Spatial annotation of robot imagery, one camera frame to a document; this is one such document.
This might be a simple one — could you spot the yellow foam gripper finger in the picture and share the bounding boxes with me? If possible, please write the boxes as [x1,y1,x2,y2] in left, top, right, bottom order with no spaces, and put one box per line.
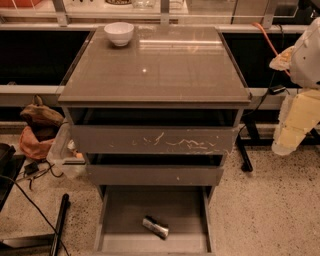
[269,46,294,71]
[272,90,320,156]

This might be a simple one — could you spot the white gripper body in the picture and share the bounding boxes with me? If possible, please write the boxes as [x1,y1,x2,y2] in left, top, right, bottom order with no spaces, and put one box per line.
[279,89,320,134]

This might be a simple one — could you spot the silver redbull can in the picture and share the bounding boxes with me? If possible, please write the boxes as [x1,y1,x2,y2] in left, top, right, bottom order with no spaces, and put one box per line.
[142,215,169,240]

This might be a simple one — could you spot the grey drawer cabinet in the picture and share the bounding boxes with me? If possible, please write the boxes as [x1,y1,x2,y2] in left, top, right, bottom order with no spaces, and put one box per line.
[57,25,252,201]

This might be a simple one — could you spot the grey open bottom drawer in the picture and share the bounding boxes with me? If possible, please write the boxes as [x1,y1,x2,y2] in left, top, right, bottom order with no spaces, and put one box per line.
[94,186,215,256]

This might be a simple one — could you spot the grey middle drawer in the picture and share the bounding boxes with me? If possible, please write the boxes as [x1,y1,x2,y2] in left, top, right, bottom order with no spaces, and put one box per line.
[87,154,224,186]

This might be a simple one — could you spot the grey top drawer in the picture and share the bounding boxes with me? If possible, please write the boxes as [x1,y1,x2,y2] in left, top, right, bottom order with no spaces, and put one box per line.
[71,125,238,155]

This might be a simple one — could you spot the white ceramic bowl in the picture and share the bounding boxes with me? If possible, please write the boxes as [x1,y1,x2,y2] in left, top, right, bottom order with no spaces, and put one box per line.
[104,22,134,47]

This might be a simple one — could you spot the clear plastic container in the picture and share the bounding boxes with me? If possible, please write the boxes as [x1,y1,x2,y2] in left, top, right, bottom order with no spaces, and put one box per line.
[47,123,85,179]

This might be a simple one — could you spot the brown cloth bag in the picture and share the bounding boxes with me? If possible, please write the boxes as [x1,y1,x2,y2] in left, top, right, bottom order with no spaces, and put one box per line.
[20,95,64,141]

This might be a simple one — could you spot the black metal bar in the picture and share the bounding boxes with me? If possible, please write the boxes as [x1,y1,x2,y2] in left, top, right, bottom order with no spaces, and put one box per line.
[49,194,70,256]

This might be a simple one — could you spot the orange cloth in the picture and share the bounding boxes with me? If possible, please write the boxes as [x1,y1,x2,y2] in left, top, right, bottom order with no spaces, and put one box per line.
[19,126,54,160]

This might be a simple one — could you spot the black power adapter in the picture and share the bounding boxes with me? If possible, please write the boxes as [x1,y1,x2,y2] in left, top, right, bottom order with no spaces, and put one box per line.
[24,162,39,176]

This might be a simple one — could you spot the black equipment at left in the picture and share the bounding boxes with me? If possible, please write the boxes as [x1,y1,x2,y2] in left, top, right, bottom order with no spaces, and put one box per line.
[0,143,26,211]

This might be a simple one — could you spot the black adapter on rail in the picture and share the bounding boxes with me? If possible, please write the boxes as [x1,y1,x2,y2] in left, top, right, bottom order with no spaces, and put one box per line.
[268,85,286,95]

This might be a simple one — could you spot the orange cable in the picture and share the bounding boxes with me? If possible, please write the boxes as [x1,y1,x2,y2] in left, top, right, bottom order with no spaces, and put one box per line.
[251,21,292,77]

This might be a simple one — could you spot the black table leg frame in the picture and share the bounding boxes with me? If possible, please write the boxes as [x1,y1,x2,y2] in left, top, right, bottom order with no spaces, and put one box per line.
[236,111,320,172]

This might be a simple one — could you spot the black floor cable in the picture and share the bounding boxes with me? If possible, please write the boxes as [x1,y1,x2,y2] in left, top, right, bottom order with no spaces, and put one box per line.
[0,174,70,256]

